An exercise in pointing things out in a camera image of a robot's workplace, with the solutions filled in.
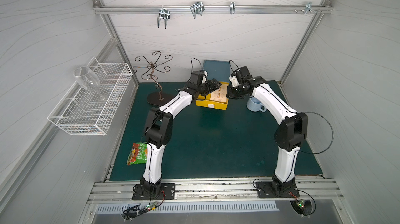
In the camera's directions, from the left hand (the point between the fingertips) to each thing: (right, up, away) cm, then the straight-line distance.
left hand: (220, 86), depth 91 cm
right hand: (+3, -5, -2) cm, 6 cm away
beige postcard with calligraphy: (+1, -5, +3) cm, 6 cm away
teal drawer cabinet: (0, +11, +7) cm, 13 cm away
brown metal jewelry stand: (-41, -7, +16) cm, 45 cm away
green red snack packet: (-45, -37, -9) cm, 59 cm away
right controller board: (+37, -58, -20) cm, 72 cm away
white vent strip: (+8, -57, -21) cm, 61 cm away
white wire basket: (-59, -11, -23) cm, 65 cm away
